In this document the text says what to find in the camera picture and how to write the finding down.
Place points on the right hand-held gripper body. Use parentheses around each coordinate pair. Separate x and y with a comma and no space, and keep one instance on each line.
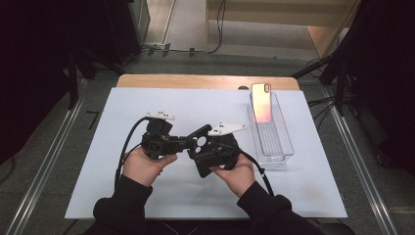
(228,147)

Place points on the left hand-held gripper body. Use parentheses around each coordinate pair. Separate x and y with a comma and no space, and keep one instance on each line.
(158,143)

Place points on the black phone case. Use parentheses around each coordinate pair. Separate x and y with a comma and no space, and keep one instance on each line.
(200,164)

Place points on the clear plastic container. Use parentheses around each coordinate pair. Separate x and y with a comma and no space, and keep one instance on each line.
(274,140)

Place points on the iridescent phone case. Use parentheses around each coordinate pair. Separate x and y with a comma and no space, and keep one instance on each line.
(262,103)

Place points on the person's left hand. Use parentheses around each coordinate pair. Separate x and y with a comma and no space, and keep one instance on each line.
(143,166)

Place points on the person's right hand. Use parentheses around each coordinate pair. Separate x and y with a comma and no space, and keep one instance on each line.
(236,178)

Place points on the wooden table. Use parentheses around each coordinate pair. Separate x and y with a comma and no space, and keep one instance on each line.
(195,81)

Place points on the black round table grommet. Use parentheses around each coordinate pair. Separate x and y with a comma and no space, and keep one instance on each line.
(243,87)

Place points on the person's dark clothing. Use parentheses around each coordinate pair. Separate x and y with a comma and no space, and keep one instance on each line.
(195,228)

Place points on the black metal stand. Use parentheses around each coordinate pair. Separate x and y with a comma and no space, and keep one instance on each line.
(340,84)
(73,81)

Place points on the grey cabinet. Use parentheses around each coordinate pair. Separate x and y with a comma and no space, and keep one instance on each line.
(142,19)

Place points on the light wooden cabinet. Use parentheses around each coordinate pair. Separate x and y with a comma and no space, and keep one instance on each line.
(277,13)

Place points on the black curtain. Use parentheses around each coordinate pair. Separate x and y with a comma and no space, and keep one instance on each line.
(36,65)
(385,65)

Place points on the aluminium floor rail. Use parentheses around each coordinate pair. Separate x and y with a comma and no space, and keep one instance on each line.
(49,163)
(362,163)

